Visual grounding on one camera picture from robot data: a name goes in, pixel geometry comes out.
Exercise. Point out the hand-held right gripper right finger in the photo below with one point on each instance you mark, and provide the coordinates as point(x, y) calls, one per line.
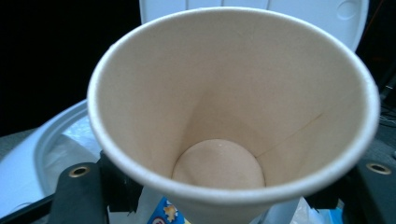
point(373, 199)

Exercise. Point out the blue printed snack packet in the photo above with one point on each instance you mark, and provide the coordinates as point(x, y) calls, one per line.
point(165, 214)

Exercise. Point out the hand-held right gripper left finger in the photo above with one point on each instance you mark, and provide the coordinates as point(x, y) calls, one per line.
point(77, 199)

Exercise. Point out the white pedal trash can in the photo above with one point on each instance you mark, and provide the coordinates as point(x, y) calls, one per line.
point(21, 177)

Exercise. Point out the beige paper cup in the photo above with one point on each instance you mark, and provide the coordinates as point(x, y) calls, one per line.
point(218, 93)

